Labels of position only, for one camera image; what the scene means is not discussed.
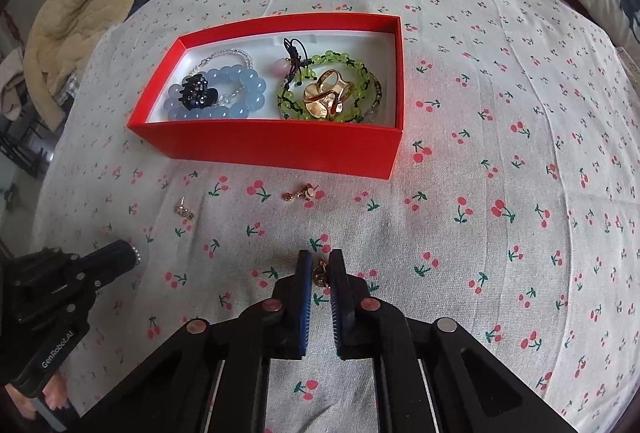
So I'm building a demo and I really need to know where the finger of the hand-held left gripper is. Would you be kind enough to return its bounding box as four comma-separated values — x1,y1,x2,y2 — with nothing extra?
75,239,142,281

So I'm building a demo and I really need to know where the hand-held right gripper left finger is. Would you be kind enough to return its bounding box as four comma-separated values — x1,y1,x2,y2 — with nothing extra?
75,249,313,433

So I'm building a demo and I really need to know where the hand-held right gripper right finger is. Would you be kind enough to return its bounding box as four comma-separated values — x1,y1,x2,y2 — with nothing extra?
327,249,576,433

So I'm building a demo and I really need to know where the small gold ring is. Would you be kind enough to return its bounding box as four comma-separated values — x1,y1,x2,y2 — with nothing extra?
311,255,331,289

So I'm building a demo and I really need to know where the red jewelry box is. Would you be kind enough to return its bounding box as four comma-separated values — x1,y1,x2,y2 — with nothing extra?
126,12,405,181

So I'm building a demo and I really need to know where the black hair clip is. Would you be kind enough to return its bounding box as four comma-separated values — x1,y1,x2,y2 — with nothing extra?
179,73,221,110

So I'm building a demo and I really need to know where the large gold ring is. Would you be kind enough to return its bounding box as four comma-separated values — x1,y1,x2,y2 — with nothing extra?
301,69,357,120

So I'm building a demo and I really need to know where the blue bead bracelet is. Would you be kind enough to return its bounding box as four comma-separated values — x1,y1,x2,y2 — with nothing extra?
165,65,266,121

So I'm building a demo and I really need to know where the dark beaded bracelet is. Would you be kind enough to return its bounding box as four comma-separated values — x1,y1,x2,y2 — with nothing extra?
277,73,383,124

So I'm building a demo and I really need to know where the clear crystal bracelet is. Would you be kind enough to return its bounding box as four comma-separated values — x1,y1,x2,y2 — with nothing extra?
192,45,253,106

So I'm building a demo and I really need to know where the green bead bracelet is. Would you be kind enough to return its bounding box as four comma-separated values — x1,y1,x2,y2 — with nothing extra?
276,38,373,124

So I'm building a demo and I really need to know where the person's left hand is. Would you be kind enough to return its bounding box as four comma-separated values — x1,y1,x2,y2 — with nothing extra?
2,370,78,421

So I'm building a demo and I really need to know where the gold earring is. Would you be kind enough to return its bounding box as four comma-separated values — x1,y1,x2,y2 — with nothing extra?
282,183,321,204

